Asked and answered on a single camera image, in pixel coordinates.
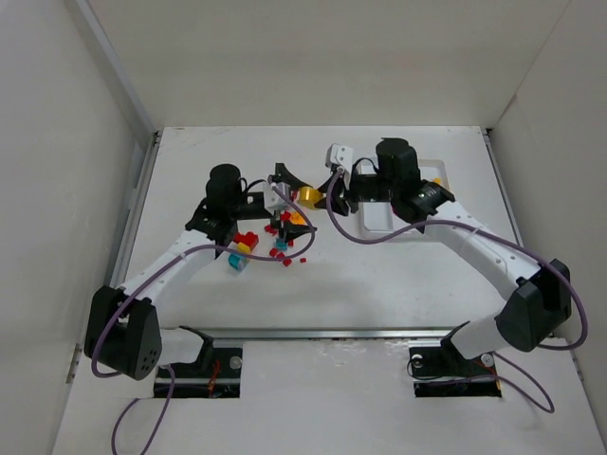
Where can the red lego brick pair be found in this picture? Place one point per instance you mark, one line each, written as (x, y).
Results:
(283, 259)

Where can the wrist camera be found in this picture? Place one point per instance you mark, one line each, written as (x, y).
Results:
(341, 157)
(275, 196)

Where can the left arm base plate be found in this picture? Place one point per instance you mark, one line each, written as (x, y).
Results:
(219, 378)

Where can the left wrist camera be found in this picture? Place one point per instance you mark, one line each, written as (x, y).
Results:
(275, 196)

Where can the red stepped lego block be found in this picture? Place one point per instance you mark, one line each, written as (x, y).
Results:
(249, 239)

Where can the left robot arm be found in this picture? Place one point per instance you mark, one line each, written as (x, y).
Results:
(123, 334)

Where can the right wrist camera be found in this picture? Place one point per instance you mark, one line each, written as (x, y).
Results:
(341, 157)

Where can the yellow arch lego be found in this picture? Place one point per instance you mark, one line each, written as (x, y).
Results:
(297, 219)

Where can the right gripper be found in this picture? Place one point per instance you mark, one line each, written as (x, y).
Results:
(345, 197)

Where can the teal yellow lego stack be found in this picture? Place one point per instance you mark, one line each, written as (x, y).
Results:
(240, 259)

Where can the aluminium rail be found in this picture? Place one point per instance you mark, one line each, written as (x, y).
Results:
(323, 333)

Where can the yellow butterfly lego block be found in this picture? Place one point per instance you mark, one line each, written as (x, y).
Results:
(309, 197)

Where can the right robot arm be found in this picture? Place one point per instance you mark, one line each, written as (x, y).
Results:
(537, 293)

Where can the white divided tray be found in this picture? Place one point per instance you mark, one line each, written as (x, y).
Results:
(381, 219)

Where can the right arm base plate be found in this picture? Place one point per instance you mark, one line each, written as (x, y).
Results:
(438, 374)

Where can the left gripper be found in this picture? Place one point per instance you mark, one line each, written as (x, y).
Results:
(253, 206)

